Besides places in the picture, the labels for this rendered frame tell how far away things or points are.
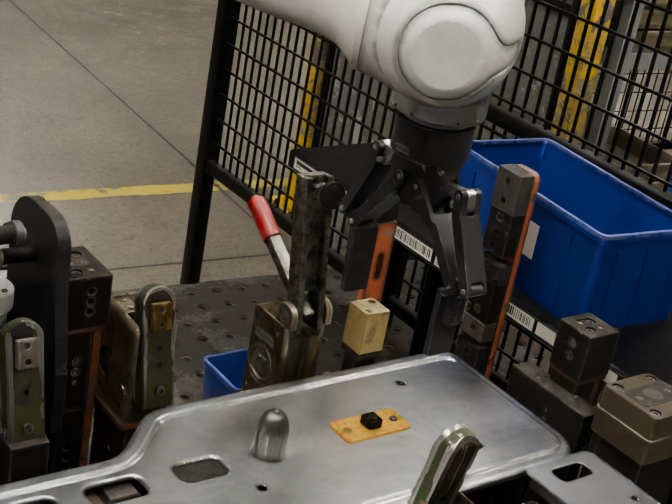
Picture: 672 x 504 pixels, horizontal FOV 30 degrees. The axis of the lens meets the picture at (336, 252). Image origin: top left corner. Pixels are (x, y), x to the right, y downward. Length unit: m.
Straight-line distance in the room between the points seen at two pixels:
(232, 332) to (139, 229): 2.04
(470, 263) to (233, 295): 1.08
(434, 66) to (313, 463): 0.48
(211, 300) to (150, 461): 0.98
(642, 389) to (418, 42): 0.61
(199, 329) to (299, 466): 0.86
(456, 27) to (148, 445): 0.53
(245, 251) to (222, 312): 1.91
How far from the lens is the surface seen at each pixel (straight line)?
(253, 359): 1.43
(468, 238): 1.14
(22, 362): 1.20
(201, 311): 2.12
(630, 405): 1.37
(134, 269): 3.82
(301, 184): 1.32
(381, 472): 1.24
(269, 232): 1.40
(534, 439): 1.36
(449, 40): 0.90
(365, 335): 1.40
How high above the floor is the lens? 1.68
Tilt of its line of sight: 24 degrees down
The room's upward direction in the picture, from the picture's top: 11 degrees clockwise
